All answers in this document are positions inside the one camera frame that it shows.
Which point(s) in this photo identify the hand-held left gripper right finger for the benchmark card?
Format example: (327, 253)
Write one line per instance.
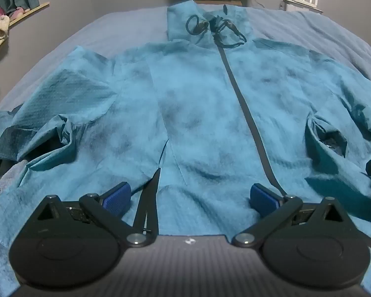
(262, 196)

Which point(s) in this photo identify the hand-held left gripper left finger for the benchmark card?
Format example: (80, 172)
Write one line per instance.
(117, 196)

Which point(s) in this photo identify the teal zip jacket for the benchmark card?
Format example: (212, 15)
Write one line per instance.
(201, 123)

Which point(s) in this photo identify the white towel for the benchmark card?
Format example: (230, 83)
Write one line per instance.
(4, 181)

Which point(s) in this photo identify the blue bed blanket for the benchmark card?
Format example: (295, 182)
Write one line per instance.
(89, 34)

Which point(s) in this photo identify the wooden television stand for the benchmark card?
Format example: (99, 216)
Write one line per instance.
(218, 1)

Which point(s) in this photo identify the wooden window sill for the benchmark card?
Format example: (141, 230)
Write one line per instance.
(29, 11)

